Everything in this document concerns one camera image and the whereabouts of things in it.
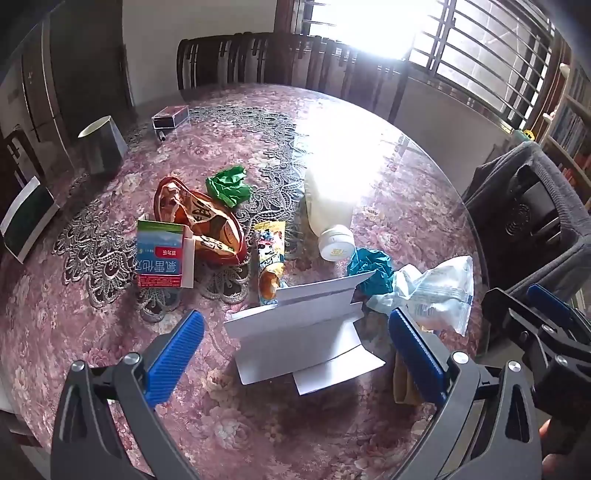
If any grey tapered cup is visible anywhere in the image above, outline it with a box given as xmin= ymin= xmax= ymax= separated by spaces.
xmin=77 ymin=115 xmax=129 ymax=176

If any teal crumpled wrapper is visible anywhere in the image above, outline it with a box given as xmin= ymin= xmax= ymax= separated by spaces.
xmin=346 ymin=248 xmax=395 ymax=296

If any white cardboard box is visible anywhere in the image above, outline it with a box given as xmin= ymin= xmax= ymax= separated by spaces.
xmin=223 ymin=270 xmax=386 ymax=396

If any small black red box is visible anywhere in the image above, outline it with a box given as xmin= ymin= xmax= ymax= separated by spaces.
xmin=151 ymin=104 xmax=189 ymax=130

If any pink floral tablecloth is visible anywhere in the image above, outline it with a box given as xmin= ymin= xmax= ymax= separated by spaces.
xmin=0 ymin=83 xmax=490 ymax=480

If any clear white plastic bag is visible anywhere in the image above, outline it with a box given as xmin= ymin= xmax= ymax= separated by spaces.
xmin=367 ymin=255 xmax=475 ymax=337

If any dark wooden cabinet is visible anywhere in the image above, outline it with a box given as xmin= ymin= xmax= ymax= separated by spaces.
xmin=0 ymin=0 xmax=134 ymax=185

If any yellow cartoon snack wrapper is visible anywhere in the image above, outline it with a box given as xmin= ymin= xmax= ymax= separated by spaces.
xmin=253 ymin=220 xmax=287 ymax=306

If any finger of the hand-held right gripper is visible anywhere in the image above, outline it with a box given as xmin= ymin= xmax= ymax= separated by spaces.
xmin=526 ymin=283 xmax=591 ymax=333
xmin=482 ymin=287 xmax=571 ymax=356

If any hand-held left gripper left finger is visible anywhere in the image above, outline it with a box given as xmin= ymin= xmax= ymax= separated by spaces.
xmin=50 ymin=309 xmax=206 ymax=480

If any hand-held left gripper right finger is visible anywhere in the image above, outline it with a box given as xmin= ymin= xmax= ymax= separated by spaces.
xmin=388 ymin=307 xmax=541 ymax=480

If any bookshelf with books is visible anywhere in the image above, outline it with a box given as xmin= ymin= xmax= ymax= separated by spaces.
xmin=540 ymin=60 xmax=591 ymax=204

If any green crumpled wrapper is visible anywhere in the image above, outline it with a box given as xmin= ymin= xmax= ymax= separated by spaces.
xmin=205 ymin=165 xmax=251 ymax=210

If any person's right hand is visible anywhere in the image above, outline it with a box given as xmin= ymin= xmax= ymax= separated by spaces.
xmin=539 ymin=418 xmax=573 ymax=480

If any dark wooden chair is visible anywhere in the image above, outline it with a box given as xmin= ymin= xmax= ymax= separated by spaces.
xmin=314 ymin=39 xmax=409 ymax=123
xmin=231 ymin=32 xmax=319 ymax=88
xmin=177 ymin=34 xmax=241 ymax=90

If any orange snack bag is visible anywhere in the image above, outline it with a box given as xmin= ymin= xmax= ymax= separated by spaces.
xmin=153 ymin=176 xmax=249 ymax=265

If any white and dark green box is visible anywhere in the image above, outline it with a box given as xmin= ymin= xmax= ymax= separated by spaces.
xmin=0 ymin=175 xmax=61 ymax=264

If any white plastic bottle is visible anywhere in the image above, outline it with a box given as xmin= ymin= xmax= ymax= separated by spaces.
xmin=302 ymin=166 xmax=356 ymax=261

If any grey knitted sweater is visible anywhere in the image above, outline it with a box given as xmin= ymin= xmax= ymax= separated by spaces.
xmin=462 ymin=141 xmax=591 ymax=296

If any grey lace doily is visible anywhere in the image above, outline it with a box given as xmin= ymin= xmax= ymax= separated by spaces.
xmin=53 ymin=106 xmax=324 ymax=324

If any dark window grille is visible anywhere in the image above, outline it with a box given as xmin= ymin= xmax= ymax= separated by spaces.
xmin=286 ymin=0 xmax=555 ymax=130

